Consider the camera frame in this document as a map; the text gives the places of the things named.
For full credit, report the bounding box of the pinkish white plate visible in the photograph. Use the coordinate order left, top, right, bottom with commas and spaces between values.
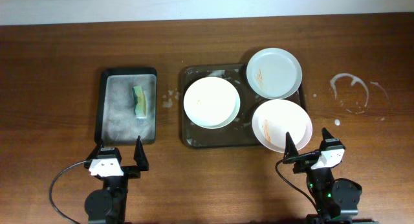
252, 100, 313, 153

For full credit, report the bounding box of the green yellow sponge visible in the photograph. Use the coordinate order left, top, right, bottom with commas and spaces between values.
132, 85, 147, 118

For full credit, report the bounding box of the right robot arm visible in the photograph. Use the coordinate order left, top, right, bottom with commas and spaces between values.
278, 128, 362, 223

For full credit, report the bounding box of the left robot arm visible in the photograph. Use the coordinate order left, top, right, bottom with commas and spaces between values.
84, 137, 149, 224

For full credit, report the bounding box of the black soapy sponge tray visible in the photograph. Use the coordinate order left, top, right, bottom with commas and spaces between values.
94, 67, 158, 146

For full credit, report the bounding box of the dark brown plate tray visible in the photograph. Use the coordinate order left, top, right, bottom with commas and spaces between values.
179, 63, 307, 150

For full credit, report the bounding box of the pale blue plate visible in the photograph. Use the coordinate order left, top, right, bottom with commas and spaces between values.
246, 48, 303, 99

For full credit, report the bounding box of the left black cable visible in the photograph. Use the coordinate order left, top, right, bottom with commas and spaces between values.
49, 159, 90, 224

